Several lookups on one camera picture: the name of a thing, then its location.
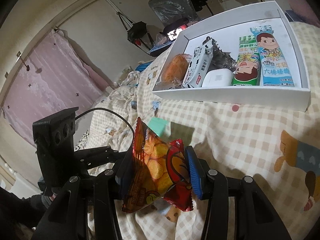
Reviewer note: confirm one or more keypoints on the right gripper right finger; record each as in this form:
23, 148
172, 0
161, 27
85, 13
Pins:
197, 174

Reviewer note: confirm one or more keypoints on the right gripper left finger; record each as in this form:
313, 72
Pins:
124, 173

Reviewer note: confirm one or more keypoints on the red orange snack bag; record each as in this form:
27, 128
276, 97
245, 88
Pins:
160, 171

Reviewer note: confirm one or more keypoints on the green cartoon candy pack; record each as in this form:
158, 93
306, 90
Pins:
247, 69

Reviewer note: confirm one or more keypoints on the dark snack wrapper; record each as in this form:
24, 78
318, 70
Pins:
221, 60

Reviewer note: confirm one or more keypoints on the white cow pattern snack pack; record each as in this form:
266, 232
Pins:
199, 64

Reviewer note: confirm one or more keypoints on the blue cartoon boy candy pack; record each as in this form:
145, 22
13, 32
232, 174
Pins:
274, 67

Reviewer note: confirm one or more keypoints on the person left hand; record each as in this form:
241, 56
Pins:
47, 200

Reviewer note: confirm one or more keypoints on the green tube black cap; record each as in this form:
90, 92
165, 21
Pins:
158, 125

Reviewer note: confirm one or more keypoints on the checked cartoon bed quilt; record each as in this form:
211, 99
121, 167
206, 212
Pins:
237, 140

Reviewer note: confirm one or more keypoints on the pink lace curtain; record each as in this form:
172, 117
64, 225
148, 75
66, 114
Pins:
56, 79

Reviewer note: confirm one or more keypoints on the white earbuds case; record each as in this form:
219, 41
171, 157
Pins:
218, 78

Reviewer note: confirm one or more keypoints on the wrapped orange bread bun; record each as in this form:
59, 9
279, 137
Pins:
176, 69

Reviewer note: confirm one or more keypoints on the black hanging bag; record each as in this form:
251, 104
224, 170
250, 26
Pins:
136, 31

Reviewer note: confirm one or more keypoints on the blue book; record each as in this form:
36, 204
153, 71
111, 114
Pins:
291, 16

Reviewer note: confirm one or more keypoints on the pink fluffy blanket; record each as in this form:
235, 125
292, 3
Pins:
304, 11

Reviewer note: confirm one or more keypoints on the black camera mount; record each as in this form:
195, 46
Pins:
53, 136

